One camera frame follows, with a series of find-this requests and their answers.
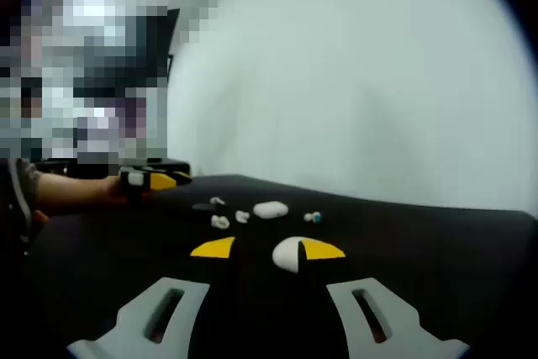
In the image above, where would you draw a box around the white oval charging case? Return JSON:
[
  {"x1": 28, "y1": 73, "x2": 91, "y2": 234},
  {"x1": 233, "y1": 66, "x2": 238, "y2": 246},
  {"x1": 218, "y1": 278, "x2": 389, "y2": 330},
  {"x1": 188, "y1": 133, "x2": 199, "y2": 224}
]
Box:
[{"x1": 272, "y1": 235, "x2": 304, "y2": 272}]

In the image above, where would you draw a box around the black side table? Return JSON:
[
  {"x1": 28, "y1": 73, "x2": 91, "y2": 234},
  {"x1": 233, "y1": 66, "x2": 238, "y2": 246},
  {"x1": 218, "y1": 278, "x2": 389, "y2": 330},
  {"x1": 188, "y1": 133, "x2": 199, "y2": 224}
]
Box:
[{"x1": 35, "y1": 156, "x2": 193, "y2": 178}]

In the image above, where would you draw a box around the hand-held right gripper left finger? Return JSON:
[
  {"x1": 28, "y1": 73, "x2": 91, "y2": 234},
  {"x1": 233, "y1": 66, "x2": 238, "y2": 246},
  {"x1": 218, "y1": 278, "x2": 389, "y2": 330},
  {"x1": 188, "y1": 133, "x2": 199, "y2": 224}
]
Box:
[{"x1": 66, "y1": 235, "x2": 268, "y2": 359}]

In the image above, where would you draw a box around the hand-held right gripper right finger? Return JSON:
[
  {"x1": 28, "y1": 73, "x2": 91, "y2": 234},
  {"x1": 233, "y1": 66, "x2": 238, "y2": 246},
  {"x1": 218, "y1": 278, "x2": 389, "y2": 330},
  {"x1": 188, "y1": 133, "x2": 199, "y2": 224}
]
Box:
[{"x1": 272, "y1": 237, "x2": 471, "y2": 359}]

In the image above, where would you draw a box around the white rounded charging case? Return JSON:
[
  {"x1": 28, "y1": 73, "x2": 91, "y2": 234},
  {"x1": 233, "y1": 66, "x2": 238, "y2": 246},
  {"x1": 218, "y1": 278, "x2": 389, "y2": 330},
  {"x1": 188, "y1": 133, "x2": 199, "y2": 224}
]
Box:
[{"x1": 252, "y1": 200, "x2": 290, "y2": 219}]

